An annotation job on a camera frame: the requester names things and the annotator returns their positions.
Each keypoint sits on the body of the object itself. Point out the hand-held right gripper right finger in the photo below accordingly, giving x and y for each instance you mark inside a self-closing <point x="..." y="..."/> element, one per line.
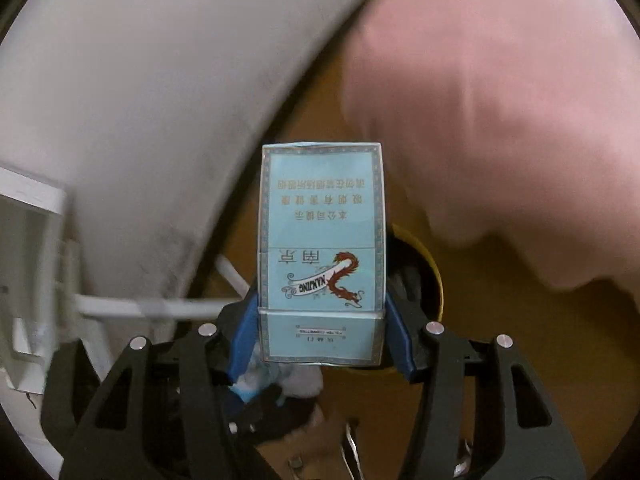
<point x="400" y="345"/>

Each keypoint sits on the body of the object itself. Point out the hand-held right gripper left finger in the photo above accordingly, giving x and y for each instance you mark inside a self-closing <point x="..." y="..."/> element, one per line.
<point x="244" y="345"/>

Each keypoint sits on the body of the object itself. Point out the yellow bin with black bag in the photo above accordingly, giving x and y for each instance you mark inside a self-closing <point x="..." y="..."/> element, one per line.
<point x="436" y="280"/>

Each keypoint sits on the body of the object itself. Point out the light blue cigarette pack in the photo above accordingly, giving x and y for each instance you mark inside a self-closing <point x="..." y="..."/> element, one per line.
<point x="320" y="240"/>

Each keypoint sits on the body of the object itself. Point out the crumpled white blue wrapper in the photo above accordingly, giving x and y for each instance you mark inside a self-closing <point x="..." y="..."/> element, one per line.
<point x="300" y="377"/>

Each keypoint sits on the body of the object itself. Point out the white tube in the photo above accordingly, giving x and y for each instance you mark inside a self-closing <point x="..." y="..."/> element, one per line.
<point x="150" y="308"/>

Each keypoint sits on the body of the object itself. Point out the white cabinet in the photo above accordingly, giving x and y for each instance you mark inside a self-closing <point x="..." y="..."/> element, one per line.
<point x="30" y="240"/>

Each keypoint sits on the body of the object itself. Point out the pink bed sheet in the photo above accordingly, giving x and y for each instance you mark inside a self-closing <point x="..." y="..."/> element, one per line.
<point x="490" y="110"/>

